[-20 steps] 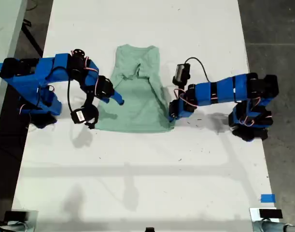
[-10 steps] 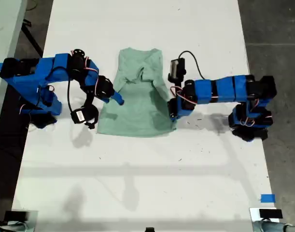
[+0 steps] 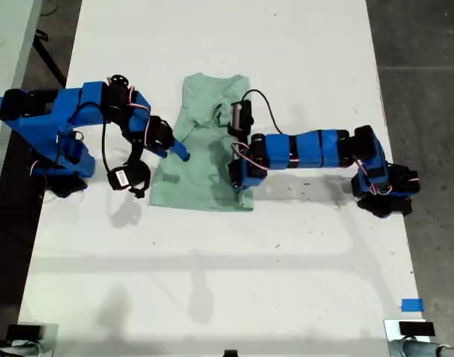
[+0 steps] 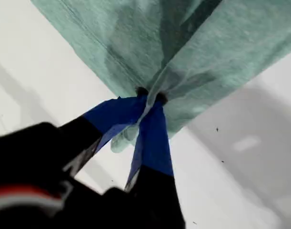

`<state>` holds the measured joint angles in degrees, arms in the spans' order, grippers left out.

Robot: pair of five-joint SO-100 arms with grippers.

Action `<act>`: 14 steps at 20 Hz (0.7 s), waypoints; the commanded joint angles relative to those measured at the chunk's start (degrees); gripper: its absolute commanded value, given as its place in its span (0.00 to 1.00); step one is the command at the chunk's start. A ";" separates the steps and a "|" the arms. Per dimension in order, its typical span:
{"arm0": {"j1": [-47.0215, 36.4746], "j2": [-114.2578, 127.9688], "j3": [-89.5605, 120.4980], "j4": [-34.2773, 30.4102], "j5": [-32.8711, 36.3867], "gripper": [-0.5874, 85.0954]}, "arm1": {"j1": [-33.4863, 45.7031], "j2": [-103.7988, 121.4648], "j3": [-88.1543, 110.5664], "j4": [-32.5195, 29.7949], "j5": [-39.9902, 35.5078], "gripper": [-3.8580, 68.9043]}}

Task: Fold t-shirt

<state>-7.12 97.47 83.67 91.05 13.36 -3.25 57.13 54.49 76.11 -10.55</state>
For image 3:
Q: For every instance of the short blue tape strip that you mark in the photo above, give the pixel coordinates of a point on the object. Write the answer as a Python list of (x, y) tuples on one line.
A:
[(412, 305)]

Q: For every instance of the small black box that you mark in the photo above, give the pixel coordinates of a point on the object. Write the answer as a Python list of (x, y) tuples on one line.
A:
[(24, 331), (416, 328)]

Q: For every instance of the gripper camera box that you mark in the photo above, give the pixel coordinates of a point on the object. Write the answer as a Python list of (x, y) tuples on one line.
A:
[(239, 117), (120, 177)]

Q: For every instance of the camera black stalk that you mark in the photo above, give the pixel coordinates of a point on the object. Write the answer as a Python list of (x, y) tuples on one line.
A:
[(243, 139), (135, 152)]

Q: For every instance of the small black mount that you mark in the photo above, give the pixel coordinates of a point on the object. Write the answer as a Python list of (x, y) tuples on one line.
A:
[(230, 353)]

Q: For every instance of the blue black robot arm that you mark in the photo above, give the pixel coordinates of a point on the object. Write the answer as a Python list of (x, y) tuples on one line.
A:
[(308, 148), (37, 119)]

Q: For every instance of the pale side table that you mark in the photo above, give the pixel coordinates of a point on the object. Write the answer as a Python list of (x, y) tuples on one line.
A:
[(11, 44)]

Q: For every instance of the pale green T-shirt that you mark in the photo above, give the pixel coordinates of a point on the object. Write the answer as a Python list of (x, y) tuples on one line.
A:
[(197, 178)]

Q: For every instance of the black stand leg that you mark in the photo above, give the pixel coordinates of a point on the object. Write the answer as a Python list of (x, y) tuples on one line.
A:
[(48, 59)]

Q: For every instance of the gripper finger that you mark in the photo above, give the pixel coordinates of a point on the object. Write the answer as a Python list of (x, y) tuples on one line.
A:
[(163, 152), (182, 150)]

